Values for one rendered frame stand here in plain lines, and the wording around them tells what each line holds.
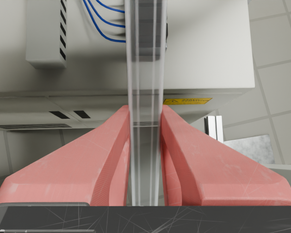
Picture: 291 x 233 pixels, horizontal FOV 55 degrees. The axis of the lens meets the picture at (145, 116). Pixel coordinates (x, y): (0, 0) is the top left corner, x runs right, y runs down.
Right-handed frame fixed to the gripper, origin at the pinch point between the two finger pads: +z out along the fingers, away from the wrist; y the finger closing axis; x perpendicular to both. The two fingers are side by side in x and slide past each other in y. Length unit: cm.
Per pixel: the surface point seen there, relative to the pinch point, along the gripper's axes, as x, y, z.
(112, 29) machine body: 7.9, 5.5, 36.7
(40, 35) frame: 6.8, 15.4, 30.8
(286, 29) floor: 31, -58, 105
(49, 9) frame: 4.0, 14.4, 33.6
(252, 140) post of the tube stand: 63, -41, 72
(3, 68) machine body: 12.4, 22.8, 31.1
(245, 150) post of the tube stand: 65, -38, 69
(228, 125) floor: 59, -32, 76
